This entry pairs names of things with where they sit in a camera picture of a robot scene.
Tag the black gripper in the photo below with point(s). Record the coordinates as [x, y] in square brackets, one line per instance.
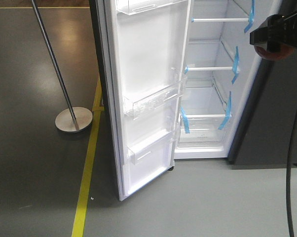
[275, 31]

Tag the red yellow apple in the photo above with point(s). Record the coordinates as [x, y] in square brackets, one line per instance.
[285, 51]

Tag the grey fridge body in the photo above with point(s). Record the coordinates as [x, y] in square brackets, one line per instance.
[225, 76]

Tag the clear fridge crisper drawer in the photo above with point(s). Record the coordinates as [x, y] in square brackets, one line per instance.
[201, 131]

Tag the white fridge door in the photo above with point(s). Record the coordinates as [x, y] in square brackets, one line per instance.
[141, 47]

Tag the clear door shelf bin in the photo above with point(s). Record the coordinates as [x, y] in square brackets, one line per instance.
[140, 149]
[137, 105]

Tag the silver sign stand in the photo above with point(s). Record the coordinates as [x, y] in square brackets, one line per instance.
[73, 119]

